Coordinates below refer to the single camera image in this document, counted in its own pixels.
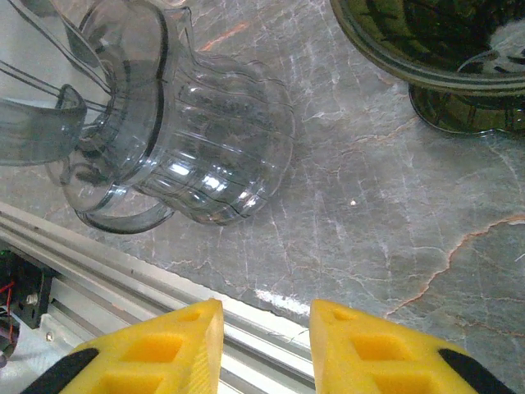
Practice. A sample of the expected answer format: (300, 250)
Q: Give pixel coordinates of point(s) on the grey transparent ribbed carafe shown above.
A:
(229, 143)

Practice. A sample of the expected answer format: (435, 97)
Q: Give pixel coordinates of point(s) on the grey transparent dripper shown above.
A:
(123, 61)

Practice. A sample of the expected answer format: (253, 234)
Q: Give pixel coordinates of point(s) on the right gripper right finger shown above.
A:
(377, 357)

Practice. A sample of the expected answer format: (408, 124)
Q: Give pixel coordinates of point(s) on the wide aluminium extrusion beam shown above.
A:
(123, 316)

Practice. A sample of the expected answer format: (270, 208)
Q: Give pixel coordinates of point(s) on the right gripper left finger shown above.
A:
(156, 353)

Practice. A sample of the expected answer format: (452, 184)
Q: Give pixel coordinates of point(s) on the narrow aluminium extrusion rail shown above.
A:
(123, 271)

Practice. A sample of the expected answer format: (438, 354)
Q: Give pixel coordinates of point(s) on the dark green transparent dripper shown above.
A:
(410, 41)

